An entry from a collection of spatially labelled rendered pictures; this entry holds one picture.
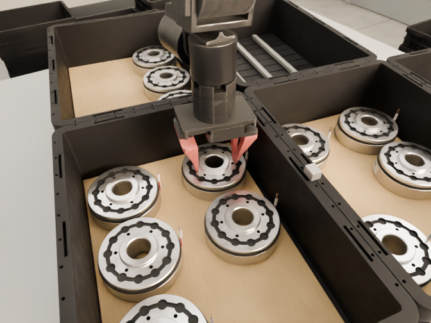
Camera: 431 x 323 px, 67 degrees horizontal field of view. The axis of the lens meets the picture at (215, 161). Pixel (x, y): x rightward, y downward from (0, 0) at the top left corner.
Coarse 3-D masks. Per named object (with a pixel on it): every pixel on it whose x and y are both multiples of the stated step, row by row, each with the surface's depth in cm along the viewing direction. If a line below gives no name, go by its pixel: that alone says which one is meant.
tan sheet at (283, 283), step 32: (160, 160) 57; (160, 192) 51; (256, 192) 51; (96, 224) 47; (192, 224) 47; (96, 256) 43; (192, 256) 43; (288, 256) 43; (192, 288) 40; (224, 288) 40; (256, 288) 40; (288, 288) 40; (320, 288) 40; (224, 320) 38; (256, 320) 38; (288, 320) 38; (320, 320) 38
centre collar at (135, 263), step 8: (144, 232) 42; (128, 240) 41; (136, 240) 42; (144, 240) 42; (152, 240) 41; (120, 248) 40; (128, 248) 41; (152, 248) 40; (120, 256) 39; (128, 256) 39; (152, 256) 39; (128, 264) 39; (136, 264) 39; (144, 264) 39
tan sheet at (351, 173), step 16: (320, 128) 63; (336, 144) 60; (336, 160) 57; (352, 160) 57; (368, 160) 57; (336, 176) 54; (352, 176) 54; (368, 176) 54; (352, 192) 51; (368, 192) 51; (384, 192) 51; (368, 208) 49; (384, 208) 49; (400, 208) 49; (416, 208) 49; (416, 224) 47
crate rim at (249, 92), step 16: (368, 64) 61; (384, 64) 61; (288, 80) 57; (304, 80) 57; (416, 80) 57; (256, 96) 53; (288, 144) 45; (304, 160) 42; (336, 192) 38; (352, 208) 37; (352, 224) 35; (368, 240) 34; (384, 256) 32; (400, 272) 31; (416, 288) 30; (416, 304) 29
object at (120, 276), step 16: (128, 224) 43; (144, 224) 44; (160, 224) 43; (112, 240) 42; (160, 240) 42; (176, 240) 42; (112, 256) 40; (160, 256) 40; (176, 256) 40; (112, 272) 39; (128, 272) 38; (144, 272) 38; (160, 272) 38; (128, 288) 37; (144, 288) 37
